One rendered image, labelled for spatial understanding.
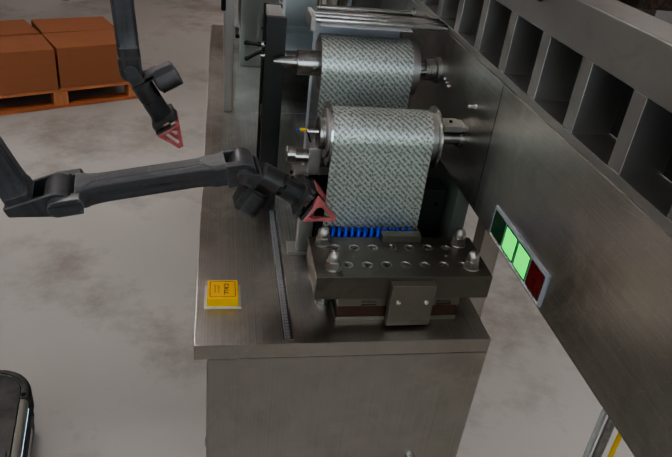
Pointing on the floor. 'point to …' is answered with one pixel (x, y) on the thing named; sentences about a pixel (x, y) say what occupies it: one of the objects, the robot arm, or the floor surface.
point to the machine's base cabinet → (340, 405)
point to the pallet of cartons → (58, 62)
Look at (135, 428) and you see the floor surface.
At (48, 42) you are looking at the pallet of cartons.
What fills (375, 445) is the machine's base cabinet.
